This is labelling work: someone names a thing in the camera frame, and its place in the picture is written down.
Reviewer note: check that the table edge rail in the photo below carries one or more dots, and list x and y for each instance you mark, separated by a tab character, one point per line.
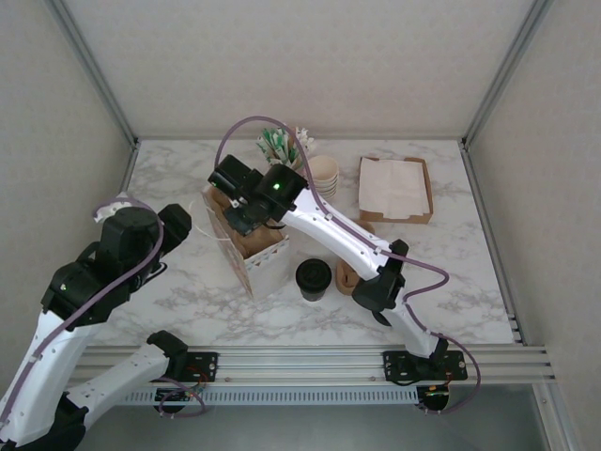
124	183
492	235

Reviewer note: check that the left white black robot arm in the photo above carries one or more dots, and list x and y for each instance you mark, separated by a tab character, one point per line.
61	357

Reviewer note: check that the aluminium frame post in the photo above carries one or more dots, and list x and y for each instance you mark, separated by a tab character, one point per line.
504	70
99	70

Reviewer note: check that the left aluminium frame post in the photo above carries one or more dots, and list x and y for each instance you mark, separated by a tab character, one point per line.
99	70

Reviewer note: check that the small circuit board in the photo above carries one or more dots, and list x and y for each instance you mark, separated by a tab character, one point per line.
434	393
176	395

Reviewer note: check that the white paper napkin stack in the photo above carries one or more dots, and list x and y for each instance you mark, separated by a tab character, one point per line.
421	202

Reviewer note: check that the right table edge rail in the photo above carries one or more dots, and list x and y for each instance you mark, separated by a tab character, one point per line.
492	235

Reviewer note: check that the left table edge rail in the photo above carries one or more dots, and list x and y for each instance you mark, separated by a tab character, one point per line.
124	183

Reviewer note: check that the aluminium mounting rail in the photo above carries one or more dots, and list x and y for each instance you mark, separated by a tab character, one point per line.
300	364

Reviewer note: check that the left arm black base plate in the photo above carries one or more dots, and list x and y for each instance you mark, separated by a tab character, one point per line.
202	364

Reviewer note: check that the white sugar stick packet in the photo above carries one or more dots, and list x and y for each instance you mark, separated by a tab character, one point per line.
305	136

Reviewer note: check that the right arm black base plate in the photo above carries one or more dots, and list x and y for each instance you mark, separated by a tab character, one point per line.
399	366

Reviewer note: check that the white patterned paper gift bag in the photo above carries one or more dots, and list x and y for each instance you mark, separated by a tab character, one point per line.
270	272

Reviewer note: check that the right lower aluminium post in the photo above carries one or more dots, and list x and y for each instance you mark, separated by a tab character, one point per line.
549	418

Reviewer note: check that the right aluminium frame post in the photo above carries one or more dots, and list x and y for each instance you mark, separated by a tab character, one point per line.
504	70

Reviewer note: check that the black lidded coffee cup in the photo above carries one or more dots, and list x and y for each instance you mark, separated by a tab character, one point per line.
312	277

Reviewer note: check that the white paper cup stack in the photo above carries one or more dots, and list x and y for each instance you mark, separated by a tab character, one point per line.
324	174

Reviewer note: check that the black round cup lid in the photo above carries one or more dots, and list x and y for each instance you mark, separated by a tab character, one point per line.
381	318

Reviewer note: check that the brown cardboard napkin tray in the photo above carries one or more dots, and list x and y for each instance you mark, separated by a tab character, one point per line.
399	219

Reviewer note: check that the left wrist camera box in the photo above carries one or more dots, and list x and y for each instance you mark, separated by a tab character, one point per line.
131	230

